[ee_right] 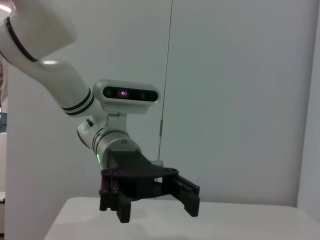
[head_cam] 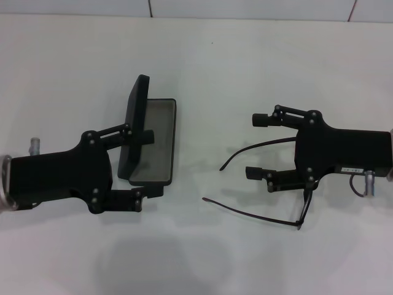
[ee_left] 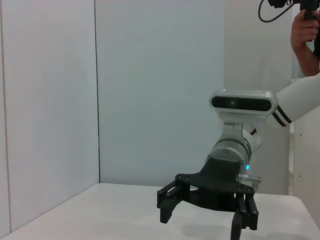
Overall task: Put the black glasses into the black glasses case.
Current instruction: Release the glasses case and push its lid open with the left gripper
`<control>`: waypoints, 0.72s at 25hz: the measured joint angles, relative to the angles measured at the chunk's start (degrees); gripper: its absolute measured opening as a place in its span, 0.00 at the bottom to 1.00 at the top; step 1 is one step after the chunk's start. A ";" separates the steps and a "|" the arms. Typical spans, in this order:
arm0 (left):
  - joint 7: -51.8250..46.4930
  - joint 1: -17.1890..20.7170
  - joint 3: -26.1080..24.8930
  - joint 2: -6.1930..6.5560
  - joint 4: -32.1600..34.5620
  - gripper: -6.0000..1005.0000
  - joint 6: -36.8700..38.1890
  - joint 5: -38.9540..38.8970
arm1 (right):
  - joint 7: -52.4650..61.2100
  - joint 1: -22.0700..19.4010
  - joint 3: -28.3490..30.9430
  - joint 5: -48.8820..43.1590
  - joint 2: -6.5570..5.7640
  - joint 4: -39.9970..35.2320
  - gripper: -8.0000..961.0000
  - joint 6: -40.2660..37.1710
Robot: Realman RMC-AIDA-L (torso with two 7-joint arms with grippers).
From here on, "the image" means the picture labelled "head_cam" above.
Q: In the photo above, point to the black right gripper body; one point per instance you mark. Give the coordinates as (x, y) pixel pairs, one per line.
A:
(337, 150)

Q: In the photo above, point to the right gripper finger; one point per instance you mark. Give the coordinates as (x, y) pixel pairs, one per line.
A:
(285, 179)
(261, 120)

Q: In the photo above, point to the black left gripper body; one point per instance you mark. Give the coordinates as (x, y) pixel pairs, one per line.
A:
(55, 178)

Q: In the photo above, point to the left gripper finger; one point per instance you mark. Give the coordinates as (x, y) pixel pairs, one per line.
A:
(122, 199)
(126, 135)

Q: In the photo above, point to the black glasses case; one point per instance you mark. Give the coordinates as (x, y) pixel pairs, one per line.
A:
(135, 123)

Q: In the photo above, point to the black glasses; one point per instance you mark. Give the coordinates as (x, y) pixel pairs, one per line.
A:
(299, 223)

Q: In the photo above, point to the left gripper silver connector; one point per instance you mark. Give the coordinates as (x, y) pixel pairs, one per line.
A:
(35, 146)

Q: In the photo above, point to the gripper silver connector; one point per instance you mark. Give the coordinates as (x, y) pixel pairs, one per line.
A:
(370, 184)
(35, 146)

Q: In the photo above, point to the right gripper silver connector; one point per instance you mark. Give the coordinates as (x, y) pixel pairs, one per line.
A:
(370, 184)

